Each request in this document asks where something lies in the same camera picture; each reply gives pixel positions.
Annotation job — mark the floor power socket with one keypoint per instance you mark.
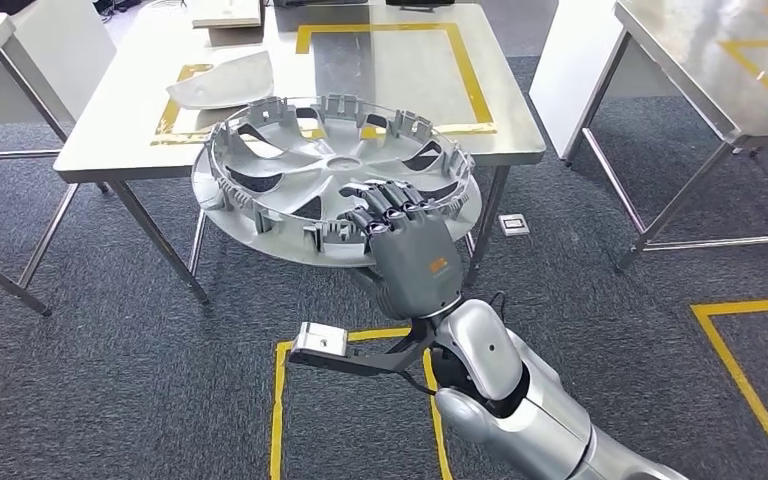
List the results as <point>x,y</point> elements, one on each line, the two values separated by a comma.
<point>514,225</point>

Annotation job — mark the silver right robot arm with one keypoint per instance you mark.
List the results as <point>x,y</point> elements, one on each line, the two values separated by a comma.
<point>530,411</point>

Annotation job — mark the white flat box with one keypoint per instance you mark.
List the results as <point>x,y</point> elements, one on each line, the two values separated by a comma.
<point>225,12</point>

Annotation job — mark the cardboard box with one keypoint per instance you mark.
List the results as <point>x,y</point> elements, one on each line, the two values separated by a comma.
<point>238,36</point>

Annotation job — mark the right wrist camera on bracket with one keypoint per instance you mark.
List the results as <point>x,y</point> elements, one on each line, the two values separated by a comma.
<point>331,358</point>

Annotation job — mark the grey plastic hubcap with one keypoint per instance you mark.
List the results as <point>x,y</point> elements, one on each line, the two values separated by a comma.
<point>344,162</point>

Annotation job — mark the white curved plastic part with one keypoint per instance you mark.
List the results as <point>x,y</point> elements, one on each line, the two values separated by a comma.
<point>225,83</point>

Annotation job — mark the black bag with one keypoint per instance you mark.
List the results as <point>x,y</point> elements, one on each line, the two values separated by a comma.
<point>420,4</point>

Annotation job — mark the white partition panel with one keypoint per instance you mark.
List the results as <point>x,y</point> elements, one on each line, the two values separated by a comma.
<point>59,60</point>
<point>576,79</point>

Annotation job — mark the steel workbench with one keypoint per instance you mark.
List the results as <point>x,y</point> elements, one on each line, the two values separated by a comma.
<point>390,79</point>

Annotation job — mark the grey equipment case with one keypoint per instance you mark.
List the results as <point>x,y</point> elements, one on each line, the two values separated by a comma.
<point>321,2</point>

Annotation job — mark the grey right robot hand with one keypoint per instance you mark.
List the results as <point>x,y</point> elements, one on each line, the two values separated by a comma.
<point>417,265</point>

